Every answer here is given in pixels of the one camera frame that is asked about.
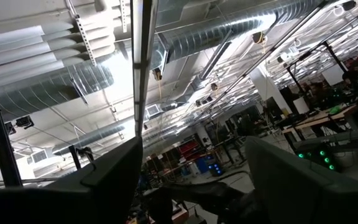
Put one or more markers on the white board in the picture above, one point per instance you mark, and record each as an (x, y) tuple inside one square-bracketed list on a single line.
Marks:
[(332, 74)]

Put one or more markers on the black ceiling spotlight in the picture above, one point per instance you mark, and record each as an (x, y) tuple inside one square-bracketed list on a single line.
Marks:
[(25, 122)]

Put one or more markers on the black computer with green lights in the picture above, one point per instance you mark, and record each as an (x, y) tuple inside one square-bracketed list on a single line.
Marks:
[(322, 158)]

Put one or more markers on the perforated metal ceiling strut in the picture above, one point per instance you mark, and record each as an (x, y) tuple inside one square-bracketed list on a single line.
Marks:
[(84, 37)]

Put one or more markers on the silver spiral ventilation duct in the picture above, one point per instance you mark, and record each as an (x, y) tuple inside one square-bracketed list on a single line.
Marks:
[(204, 34), (89, 138), (57, 84)]

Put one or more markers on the red storage shelf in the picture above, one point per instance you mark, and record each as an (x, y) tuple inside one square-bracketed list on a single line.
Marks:
[(189, 151)]

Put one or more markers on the distant wooden work table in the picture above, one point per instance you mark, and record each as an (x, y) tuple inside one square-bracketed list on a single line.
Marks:
[(319, 119)]

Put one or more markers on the person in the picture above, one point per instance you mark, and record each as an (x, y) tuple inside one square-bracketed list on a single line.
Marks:
[(351, 80)]

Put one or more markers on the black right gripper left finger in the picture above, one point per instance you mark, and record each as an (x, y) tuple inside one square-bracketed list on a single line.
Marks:
[(104, 193)]

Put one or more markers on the blue storage bin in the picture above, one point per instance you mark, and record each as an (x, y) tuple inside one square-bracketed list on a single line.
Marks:
[(202, 165)]

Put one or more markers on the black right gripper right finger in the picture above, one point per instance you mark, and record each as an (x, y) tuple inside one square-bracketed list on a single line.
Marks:
[(291, 193)]

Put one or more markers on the long LED light bar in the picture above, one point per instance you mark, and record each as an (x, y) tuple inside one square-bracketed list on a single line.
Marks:
[(141, 62)]

